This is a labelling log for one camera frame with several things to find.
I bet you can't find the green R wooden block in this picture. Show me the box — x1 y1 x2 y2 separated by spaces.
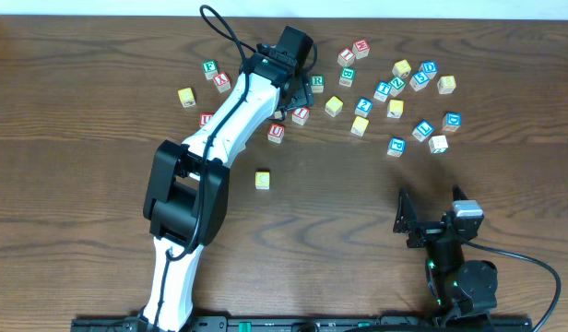
310 75 325 94

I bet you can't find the yellow C wooden block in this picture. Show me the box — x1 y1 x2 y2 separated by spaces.
254 172 270 190

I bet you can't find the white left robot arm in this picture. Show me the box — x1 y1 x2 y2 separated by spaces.
141 41 316 331

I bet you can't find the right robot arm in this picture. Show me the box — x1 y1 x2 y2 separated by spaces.
393 185 498 326

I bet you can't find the red I block near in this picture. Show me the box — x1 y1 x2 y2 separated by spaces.
291 107 310 125

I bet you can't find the red i block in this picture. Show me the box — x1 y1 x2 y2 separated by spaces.
337 48 356 67
291 107 310 125

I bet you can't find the red U block middle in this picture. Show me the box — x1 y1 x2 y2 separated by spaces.
267 124 285 144

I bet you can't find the red u block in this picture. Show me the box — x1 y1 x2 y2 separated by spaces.
267 124 285 144
199 113 214 127

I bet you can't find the green B wooden block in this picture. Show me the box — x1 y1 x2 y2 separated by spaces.
339 67 356 87

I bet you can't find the plain L green-sided block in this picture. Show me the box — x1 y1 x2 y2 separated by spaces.
428 135 449 154

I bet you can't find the blue 2 wooden block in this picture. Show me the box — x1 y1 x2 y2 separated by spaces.
354 98 373 118

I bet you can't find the red I block far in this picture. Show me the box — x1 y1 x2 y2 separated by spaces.
337 48 356 67

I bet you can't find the yellow block lower middle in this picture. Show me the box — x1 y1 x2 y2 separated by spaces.
350 116 369 136

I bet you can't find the red X wooden block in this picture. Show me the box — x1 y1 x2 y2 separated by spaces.
212 72 231 93

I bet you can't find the green F wooden block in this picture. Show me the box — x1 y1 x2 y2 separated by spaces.
202 60 219 80

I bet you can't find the blue P wooden block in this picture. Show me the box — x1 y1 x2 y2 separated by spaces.
387 137 406 157

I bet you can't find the red H wooden block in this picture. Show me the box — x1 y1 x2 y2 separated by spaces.
352 39 371 59

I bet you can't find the blue L wooden block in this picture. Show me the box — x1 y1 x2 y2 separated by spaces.
412 120 434 142

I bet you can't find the blue D block near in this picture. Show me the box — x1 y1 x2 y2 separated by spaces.
442 113 462 132

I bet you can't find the blue d block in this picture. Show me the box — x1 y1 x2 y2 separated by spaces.
419 61 438 79
442 113 462 132

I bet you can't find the blue T wooden block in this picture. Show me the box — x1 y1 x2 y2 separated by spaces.
373 81 391 102

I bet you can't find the red U block left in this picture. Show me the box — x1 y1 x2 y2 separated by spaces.
199 113 214 127

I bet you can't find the yellow hammer picture block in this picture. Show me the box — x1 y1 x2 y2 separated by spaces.
387 100 404 119

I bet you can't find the green Z wooden block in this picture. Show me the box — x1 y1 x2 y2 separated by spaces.
389 77 406 97

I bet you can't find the yellow block far right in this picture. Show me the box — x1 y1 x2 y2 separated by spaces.
392 59 411 78

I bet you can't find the yellow block far left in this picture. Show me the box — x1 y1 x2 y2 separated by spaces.
178 88 196 108

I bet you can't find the yellow 8 wooden block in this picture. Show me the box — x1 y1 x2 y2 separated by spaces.
437 76 457 95

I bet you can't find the blue 5 wooden block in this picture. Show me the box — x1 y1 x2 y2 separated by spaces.
409 71 430 91

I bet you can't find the blue D block far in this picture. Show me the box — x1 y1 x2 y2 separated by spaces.
419 61 438 79

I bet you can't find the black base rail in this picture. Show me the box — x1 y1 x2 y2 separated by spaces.
70 315 533 332

